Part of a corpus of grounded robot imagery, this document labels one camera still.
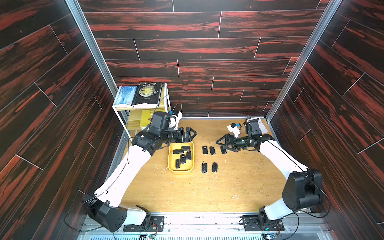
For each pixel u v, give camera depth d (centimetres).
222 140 76
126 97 85
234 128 78
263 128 112
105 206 38
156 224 73
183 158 96
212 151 99
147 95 86
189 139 61
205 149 102
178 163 93
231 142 72
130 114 103
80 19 69
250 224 73
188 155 98
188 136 61
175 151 99
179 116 64
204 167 93
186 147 102
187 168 91
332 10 67
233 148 75
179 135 61
